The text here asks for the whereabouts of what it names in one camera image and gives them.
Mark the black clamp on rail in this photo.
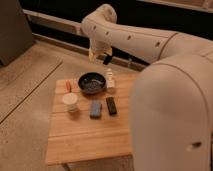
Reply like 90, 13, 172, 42
103, 55, 113, 65

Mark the white paper cup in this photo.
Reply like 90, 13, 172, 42
62, 93, 78, 112

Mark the black rectangular block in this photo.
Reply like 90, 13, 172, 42
106, 97, 117, 115

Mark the small white bottle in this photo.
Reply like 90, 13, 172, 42
106, 69, 115, 89

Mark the black bowl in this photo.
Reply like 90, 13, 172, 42
78, 72, 106, 94

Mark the orange carrot toy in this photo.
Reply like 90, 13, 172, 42
66, 80, 72, 93

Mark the blue sponge block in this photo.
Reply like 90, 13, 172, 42
90, 100, 102, 118

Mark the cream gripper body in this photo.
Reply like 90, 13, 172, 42
89, 39, 112, 61

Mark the grey cabinet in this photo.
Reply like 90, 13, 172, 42
0, 0, 35, 66

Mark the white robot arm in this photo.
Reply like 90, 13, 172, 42
81, 4, 213, 171

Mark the wooden board table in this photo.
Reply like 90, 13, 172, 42
45, 73, 138, 165

